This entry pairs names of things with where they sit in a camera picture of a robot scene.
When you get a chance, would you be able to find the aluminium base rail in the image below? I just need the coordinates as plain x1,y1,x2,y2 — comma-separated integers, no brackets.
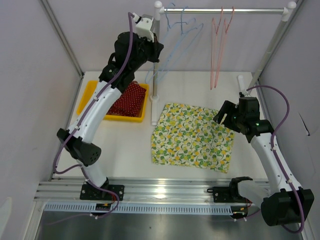
33,176,306,216

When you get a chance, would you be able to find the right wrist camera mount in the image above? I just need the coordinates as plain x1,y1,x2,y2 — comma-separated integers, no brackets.
239,91,251,98

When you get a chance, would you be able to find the yellow plastic tray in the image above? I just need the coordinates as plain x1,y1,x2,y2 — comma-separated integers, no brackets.
76,79,150,123

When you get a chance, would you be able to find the blue wire hanger back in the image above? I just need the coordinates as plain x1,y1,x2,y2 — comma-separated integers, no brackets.
154,6,205,83

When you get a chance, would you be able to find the silver clothes rack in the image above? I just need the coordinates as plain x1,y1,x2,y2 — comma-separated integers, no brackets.
150,0,297,126

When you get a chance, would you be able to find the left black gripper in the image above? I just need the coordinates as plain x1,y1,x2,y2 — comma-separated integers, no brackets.
130,32,163,72

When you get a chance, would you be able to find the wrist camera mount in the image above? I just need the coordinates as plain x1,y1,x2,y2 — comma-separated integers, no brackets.
239,91,251,98
132,13,155,43

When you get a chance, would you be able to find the blue wire hanger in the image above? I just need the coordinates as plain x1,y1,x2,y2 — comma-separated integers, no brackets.
144,2,198,85
154,6,205,83

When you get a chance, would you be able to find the pink wire hanger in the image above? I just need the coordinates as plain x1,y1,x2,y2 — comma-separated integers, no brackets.
214,7,235,88
210,7,224,90

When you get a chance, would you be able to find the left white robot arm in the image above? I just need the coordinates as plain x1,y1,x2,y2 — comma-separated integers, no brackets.
57,31,164,200

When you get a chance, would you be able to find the pink wire hanger left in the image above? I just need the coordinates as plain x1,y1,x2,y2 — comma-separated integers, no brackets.
210,7,224,90

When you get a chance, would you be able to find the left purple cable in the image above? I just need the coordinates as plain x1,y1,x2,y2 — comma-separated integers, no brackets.
47,11,135,223

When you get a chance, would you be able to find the pink wire hanger right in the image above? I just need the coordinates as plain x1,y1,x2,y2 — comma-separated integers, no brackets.
214,7,235,88

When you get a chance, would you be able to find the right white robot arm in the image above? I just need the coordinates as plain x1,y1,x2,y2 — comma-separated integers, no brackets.
213,97,315,226

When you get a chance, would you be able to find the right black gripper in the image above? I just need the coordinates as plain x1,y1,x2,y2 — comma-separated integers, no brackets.
212,100,245,133

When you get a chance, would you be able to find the red polka dot cloth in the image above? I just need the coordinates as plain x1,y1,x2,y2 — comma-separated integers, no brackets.
107,81,146,117

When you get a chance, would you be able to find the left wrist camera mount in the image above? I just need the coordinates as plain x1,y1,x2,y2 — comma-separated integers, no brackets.
132,13,155,43

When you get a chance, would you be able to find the blue wire hanger front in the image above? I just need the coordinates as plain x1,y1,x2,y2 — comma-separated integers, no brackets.
144,2,198,85

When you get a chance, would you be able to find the lemon print skirt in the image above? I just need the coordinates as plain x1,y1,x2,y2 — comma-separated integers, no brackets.
151,103,236,173

